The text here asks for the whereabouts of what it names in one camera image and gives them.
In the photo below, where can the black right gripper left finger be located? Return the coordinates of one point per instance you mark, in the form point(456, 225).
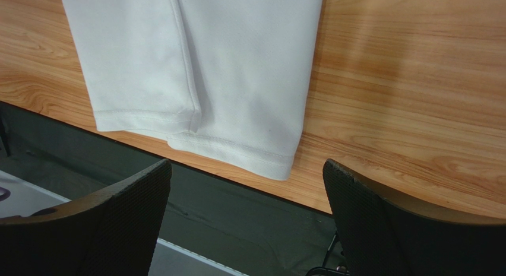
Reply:
point(112, 231)

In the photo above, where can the white t shirt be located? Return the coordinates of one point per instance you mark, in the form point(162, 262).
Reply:
point(223, 79)

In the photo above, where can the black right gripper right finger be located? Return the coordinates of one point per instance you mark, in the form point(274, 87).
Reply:
point(383, 231)

